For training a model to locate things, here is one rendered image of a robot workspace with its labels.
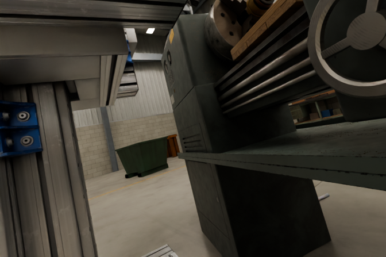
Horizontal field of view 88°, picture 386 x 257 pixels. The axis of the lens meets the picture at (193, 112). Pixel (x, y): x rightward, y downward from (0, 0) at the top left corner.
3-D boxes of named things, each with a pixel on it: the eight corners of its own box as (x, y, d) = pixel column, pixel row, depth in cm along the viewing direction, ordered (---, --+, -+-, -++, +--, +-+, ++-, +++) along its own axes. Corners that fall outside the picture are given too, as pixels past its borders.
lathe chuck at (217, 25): (212, 62, 90) (200, -1, 94) (271, 60, 99) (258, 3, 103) (219, 53, 81) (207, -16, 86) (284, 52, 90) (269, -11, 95)
